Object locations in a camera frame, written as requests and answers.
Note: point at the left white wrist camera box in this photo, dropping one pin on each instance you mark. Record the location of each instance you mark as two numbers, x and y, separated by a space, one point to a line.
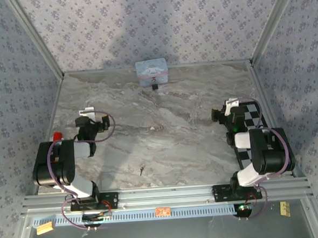
88 112

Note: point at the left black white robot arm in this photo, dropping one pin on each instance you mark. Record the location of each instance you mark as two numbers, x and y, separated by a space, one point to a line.
67 162

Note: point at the aluminium back frame bar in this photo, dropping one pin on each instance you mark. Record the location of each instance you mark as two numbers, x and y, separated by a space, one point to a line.
104 70

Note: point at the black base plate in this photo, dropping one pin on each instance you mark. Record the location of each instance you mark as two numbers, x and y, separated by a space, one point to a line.
220 193
112 200

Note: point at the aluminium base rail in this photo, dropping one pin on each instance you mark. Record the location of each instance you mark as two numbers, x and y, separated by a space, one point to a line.
163 195

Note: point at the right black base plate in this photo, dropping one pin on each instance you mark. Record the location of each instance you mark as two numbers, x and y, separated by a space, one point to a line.
220 193

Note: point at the right black controller board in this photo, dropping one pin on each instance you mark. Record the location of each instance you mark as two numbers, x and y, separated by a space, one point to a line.
242 208

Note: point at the black controller board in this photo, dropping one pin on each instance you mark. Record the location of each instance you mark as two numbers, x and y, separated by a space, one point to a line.
242 208
96 217

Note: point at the red stop button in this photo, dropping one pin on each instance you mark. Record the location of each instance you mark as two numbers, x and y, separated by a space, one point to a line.
58 136

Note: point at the orange label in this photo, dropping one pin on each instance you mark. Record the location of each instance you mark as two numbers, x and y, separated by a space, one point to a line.
162 211

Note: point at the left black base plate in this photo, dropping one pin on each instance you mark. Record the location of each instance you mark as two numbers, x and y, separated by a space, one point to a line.
112 200

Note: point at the black white chessboard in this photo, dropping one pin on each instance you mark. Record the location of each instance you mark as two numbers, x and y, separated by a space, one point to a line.
252 116

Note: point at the left black controller board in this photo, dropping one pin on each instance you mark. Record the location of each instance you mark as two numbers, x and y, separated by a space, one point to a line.
96 217

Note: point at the long wooden block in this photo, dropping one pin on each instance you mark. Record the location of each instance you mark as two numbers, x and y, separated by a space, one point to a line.
45 228

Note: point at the blue cartoon tin box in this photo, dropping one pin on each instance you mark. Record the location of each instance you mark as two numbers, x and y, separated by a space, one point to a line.
152 71

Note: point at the small black padlock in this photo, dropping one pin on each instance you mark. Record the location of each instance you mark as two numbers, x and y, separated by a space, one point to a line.
154 86

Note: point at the short wooden block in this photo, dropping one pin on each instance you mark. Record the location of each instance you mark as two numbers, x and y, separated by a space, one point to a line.
285 209

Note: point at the aluminium frame post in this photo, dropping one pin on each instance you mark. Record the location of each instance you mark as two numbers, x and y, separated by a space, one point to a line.
36 40
273 21

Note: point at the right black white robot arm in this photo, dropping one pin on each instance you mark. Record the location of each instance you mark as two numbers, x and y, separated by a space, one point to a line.
269 155

